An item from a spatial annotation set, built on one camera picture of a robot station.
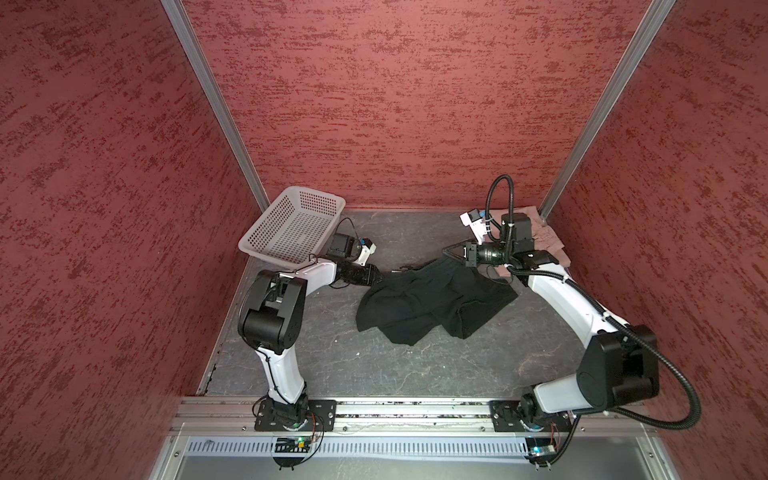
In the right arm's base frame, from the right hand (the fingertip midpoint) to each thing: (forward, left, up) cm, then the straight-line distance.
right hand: (443, 256), depth 78 cm
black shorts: (-3, -2, -16) cm, 16 cm away
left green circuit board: (-39, +40, -24) cm, 60 cm away
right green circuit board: (-41, -21, -24) cm, 52 cm away
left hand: (+4, +18, -19) cm, 27 cm away
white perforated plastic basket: (+32, +51, -21) cm, 64 cm away
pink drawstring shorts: (+21, -43, -19) cm, 51 cm away
